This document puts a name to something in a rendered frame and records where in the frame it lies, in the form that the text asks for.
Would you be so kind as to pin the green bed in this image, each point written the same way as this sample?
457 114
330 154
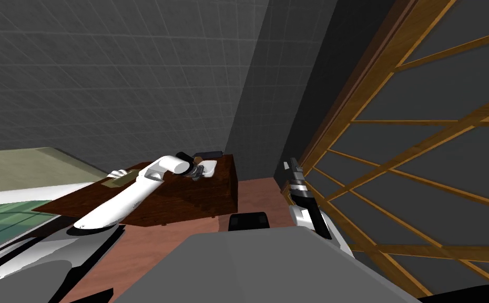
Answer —
13 198

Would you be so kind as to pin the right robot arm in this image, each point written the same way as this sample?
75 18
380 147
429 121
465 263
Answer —
312 214

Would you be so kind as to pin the white flat object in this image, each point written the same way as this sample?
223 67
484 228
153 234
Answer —
210 168

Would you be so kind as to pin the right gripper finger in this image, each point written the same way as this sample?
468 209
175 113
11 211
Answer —
286 166
294 163

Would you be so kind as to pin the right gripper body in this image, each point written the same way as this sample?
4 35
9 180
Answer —
297 176

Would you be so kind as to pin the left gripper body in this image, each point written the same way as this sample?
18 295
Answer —
197 171

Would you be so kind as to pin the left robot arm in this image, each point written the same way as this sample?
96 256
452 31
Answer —
122 202

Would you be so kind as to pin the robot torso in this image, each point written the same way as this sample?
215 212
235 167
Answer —
253 269

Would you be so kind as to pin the black flat object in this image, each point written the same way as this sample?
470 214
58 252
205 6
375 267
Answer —
209 154

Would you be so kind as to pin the olive flat book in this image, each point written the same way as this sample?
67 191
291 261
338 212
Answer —
118 181

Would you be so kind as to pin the wooden lattice window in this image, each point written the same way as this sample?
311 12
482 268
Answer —
417 147

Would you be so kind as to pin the dark brown wooden table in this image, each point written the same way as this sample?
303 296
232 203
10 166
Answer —
185 202

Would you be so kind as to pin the small white object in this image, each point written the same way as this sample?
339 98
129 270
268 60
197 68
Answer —
118 173

